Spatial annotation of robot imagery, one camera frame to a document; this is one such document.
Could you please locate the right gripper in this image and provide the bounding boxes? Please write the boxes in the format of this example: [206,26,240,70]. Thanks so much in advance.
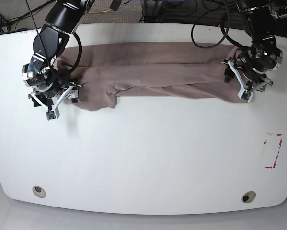
[31,80,79,107]

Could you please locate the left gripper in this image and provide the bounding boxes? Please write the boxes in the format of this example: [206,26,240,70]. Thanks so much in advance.
[224,58,266,84]

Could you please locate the mauve T-shirt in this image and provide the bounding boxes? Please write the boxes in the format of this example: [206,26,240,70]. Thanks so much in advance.
[51,41,251,112]

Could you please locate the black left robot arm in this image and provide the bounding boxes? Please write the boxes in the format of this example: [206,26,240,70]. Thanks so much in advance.
[23,0,282,111]

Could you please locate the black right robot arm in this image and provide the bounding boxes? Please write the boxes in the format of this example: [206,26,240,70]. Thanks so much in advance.
[22,0,94,107]

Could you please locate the red tape rectangle marking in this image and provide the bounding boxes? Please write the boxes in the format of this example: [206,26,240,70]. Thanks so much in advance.
[261,133,283,169]

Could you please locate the white power strip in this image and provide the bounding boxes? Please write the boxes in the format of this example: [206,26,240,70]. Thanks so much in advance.
[276,1,287,18]

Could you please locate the left table grommet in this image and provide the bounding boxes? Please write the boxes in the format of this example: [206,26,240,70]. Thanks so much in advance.
[32,186,46,198]

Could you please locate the table grommet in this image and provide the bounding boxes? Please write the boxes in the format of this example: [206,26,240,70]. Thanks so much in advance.
[241,191,256,204]
[32,186,46,198]

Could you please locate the right table grommet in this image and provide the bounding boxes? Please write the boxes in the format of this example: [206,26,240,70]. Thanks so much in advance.
[241,191,256,204]

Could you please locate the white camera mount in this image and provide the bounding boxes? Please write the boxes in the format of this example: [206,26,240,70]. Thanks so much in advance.
[221,56,274,103]
[28,82,80,121]

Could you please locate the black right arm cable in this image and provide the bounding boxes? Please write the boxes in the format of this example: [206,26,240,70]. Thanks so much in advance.
[49,32,83,80]

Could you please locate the yellow cable on floor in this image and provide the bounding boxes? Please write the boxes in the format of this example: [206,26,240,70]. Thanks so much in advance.
[89,8,112,15]

